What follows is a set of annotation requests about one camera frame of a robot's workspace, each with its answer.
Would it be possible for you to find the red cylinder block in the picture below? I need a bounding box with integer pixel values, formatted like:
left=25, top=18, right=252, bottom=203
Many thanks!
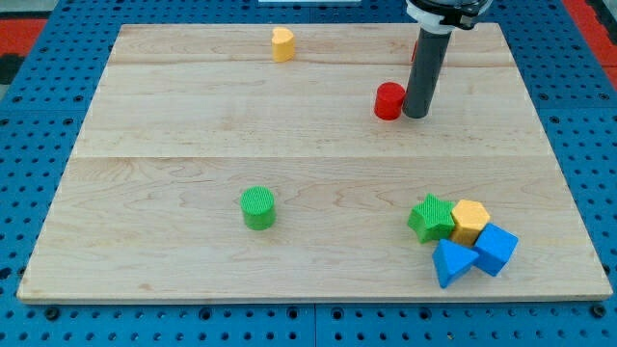
left=374, top=82, right=406, bottom=120

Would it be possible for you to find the white black robot arm flange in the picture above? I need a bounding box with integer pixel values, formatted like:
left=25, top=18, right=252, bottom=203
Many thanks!
left=406, top=0, right=493, bottom=35

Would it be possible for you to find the green star block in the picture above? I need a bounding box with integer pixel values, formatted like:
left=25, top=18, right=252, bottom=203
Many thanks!
left=407, top=194, right=455, bottom=244

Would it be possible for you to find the green cylinder block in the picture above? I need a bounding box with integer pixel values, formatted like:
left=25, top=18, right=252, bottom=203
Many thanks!
left=240, top=186, right=276, bottom=230

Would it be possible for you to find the light wooden board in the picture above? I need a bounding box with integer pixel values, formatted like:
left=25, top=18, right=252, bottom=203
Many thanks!
left=17, top=23, right=612, bottom=305

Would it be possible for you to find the blue triangle block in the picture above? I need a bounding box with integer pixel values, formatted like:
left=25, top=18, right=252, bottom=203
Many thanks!
left=432, top=239, right=479, bottom=288

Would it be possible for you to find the yellow hexagon block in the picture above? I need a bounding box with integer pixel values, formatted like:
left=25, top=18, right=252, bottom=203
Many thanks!
left=450, top=200, right=491, bottom=247

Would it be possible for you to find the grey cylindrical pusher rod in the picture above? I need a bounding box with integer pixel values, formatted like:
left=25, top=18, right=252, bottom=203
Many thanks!
left=402, top=29, right=451, bottom=119

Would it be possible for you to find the blue cube block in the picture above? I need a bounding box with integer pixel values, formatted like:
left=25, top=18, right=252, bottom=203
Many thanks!
left=472, top=223, right=519, bottom=277

